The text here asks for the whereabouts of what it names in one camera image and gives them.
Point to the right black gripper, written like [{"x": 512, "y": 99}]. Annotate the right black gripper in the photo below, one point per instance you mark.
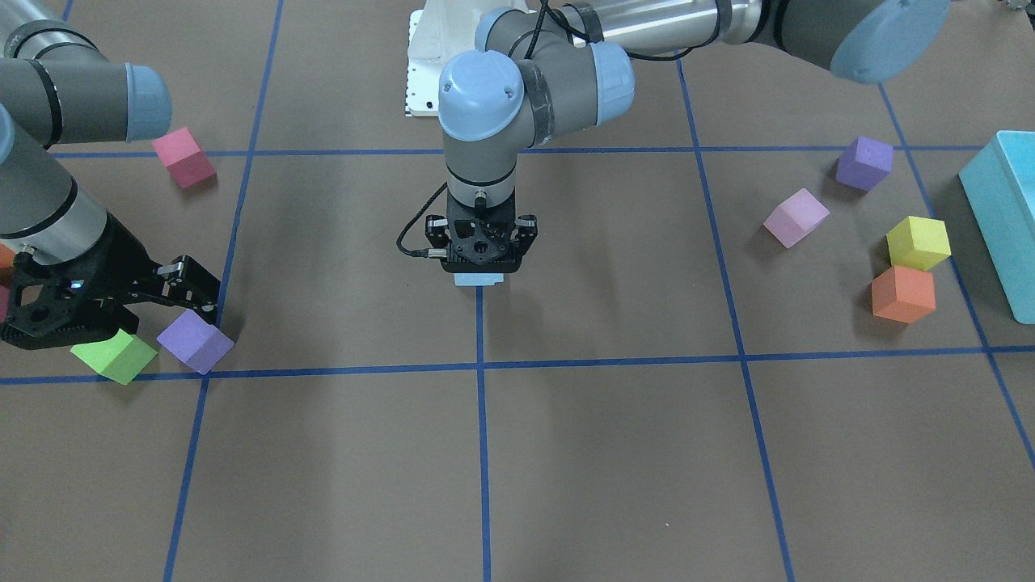
[{"x": 121, "y": 257}]

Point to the light pink foam block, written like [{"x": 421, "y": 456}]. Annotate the light pink foam block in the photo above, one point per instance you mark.
[{"x": 796, "y": 218}]

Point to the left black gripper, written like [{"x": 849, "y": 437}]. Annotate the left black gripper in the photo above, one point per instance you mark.
[{"x": 437, "y": 231}]

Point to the cyan plastic bin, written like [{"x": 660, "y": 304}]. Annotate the cyan plastic bin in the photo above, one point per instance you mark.
[{"x": 999, "y": 185}]

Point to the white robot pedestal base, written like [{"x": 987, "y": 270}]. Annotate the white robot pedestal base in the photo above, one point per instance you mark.
[{"x": 437, "y": 33}]

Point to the orange foam block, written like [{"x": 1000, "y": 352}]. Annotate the orange foam block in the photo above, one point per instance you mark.
[
  {"x": 903, "y": 294},
  {"x": 6, "y": 257}
]

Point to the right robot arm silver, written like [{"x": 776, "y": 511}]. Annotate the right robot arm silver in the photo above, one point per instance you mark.
[{"x": 59, "y": 89}]

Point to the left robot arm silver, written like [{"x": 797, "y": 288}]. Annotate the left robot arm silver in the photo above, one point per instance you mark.
[{"x": 529, "y": 77}]

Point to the green foam block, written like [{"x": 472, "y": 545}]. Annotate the green foam block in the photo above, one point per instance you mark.
[{"x": 121, "y": 358}]

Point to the purple foam block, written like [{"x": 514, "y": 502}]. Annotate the purple foam block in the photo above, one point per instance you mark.
[
  {"x": 864, "y": 164},
  {"x": 195, "y": 342}
]

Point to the yellow foam block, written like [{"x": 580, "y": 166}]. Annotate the yellow foam block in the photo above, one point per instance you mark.
[{"x": 919, "y": 243}]

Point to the magenta foam block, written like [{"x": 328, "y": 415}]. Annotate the magenta foam block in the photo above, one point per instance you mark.
[{"x": 5, "y": 295}]

